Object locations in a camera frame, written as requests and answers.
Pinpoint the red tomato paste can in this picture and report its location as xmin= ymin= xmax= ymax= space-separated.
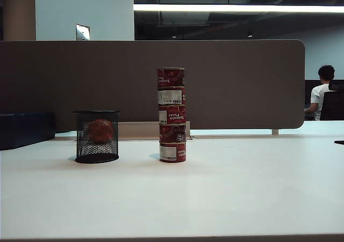
xmin=157 ymin=67 xmax=185 ymax=88

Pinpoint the tomato can large Paste lettering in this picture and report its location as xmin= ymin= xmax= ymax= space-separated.
xmin=158 ymin=104 xmax=187 ymax=125

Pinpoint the tomato can wide white label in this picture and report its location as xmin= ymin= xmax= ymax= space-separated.
xmin=157 ymin=87 xmax=186 ymax=106

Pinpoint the tomato can black sticker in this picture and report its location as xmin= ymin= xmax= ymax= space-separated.
xmin=159 ymin=123 xmax=187 ymax=144

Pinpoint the tomato can white barcode label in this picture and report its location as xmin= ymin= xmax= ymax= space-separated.
xmin=159 ymin=142 xmax=187 ymax=163

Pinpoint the brown desk divider panel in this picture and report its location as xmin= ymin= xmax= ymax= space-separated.
xmin=0 ymin=39 xmax=306 ymax=132

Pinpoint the orange red ball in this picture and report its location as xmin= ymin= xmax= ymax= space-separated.
xmin=88 ymin=119 xmax=113 ymax=143

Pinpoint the black mesh pen holder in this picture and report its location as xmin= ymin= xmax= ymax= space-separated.
xmin=73 ymin=110 xmax=121 ymax=164

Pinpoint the long ceiling light strip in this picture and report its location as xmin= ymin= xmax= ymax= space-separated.
xmin=133 ymin=4 xmax=344 ymax=13

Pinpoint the computer monitor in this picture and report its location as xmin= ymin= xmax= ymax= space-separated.
xmin=305 ymin=80 xmax=323 ymax=105

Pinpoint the person in white shirt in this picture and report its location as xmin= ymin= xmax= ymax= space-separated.
xmin=305 ymin=65 xmax=336 ymax=121

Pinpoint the dark blue box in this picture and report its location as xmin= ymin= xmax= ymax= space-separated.
xmin=0 ymin=111 xmax=56 ymax=151

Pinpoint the black office chair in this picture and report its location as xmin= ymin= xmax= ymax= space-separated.
xmin=319 ymin=80 xmax=344 ymax=121

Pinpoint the metal wall plate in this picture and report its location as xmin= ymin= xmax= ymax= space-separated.
xmin=75 ymin=24 xmax=91 ymax=41

